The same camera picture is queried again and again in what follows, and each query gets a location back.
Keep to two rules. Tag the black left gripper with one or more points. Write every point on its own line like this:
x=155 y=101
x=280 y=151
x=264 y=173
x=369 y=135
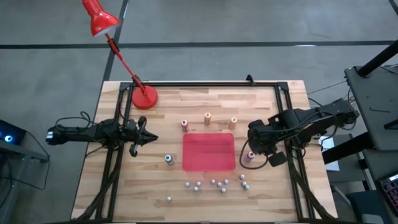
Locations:
x=138 y=137

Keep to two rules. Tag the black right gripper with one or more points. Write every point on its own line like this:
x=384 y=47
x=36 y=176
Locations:
x=262 y=138

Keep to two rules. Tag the red food coloring bottle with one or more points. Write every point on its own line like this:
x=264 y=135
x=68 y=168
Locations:
x=249 y=156

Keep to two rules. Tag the green food coloring bottle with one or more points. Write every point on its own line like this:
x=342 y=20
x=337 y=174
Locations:
x=168 y=158

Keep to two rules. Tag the yellow food coloring bottle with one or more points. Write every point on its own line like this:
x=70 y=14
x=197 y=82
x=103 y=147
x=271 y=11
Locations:
x=207 y=118
x=233 y=122

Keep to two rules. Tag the orange food coloring bottle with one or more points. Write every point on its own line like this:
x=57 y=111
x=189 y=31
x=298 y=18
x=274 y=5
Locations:
x=184 y=124

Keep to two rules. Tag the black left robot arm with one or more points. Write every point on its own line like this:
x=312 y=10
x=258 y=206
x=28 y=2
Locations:
x=81 y=133

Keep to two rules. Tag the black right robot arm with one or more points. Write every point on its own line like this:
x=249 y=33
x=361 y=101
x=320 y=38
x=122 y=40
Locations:
x=311 y=121

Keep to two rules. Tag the red desk lamp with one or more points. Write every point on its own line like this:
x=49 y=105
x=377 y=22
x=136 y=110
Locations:
x=144 y=98

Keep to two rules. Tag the pink translucent plastic bin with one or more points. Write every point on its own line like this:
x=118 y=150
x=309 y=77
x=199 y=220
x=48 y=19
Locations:
x=208 y=152

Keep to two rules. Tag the black clamp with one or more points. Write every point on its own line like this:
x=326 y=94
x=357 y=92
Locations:
x=249 y=80

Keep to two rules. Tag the white paper sheet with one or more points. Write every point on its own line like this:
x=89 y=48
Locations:
x=328 y=142

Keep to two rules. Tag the black desk beam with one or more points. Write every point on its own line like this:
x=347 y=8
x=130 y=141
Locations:
x=348 y=148

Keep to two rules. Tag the dark grey desk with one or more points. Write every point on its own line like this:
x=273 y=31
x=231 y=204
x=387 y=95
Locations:
x=373 y=93

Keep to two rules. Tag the black hex key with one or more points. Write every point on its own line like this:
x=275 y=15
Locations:
x=380 y=110

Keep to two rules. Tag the dark blue chair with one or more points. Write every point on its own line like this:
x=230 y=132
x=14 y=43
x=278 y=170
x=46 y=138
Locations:
x=367 y=207

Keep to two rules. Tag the grey side table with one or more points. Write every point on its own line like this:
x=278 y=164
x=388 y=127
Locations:
x=18 y=152

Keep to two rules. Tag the black computer box blue light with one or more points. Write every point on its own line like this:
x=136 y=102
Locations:
x=12 y=133

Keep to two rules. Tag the keyboard with colourful keys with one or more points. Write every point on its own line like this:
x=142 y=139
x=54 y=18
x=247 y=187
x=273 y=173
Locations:
x=391 y=189

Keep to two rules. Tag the black pole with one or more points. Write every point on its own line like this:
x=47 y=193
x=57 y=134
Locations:
x=377 y=59

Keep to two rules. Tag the black metal table frame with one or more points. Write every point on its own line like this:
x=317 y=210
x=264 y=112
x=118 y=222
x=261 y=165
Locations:
x=202 y=84

